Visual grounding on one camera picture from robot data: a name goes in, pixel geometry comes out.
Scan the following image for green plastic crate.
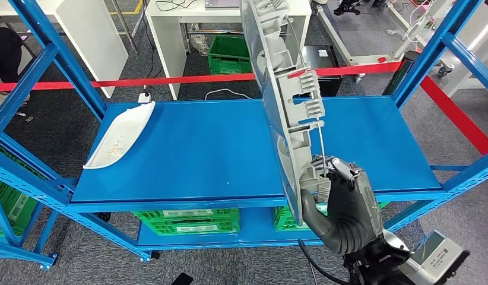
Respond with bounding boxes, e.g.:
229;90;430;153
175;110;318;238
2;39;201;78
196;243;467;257
207;35;255;75
132;208;240;221
143;217;241;236
0;143;39;237
274;218;310;232
273;202;391;221

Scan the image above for grey laptop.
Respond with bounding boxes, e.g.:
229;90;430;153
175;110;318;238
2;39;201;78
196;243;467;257
204;0;242;10

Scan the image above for white desk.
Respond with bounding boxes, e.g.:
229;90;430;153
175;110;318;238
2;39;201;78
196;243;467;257
0;0;129;99
144;0;312;100

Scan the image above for white wheeled stand frame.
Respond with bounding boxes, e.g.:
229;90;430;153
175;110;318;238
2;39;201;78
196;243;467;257
315;0;456;78

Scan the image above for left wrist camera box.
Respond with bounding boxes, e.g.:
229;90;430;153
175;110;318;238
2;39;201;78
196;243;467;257
171;272;194;285

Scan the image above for black machine feet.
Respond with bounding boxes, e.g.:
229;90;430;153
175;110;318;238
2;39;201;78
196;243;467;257
333;0;386;17

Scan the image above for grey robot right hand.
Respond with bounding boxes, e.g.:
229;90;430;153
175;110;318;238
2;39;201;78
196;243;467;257
300;154;384;243

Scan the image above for white curved plastic part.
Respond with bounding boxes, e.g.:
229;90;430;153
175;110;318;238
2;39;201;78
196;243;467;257
83;101;156;170

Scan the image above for white power cable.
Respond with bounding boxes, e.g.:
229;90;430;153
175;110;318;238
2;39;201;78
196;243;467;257
204;88;253;100

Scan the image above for black camera cable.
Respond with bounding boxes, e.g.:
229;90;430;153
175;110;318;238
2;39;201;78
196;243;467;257
298;239;347;285

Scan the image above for white table frame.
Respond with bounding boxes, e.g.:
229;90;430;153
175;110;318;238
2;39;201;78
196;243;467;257
424;0;488;98

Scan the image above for person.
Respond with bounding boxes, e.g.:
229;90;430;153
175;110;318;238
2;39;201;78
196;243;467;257
0;26;33;109

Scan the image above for silver plastic wheel hubcap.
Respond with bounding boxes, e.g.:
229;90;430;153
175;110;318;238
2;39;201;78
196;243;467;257
240;0;339;228

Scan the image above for thin black cable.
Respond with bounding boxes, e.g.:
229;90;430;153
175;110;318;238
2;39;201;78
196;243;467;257
154;0;198;12

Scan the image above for clear plastic bag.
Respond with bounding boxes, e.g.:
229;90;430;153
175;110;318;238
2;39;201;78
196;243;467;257
189;23;210;56

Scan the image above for black stanchion post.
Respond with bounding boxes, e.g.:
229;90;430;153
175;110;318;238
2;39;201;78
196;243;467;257
382;50;420;96

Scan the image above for black computer case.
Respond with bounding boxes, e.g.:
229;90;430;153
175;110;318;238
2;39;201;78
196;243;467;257
302;45;343;97

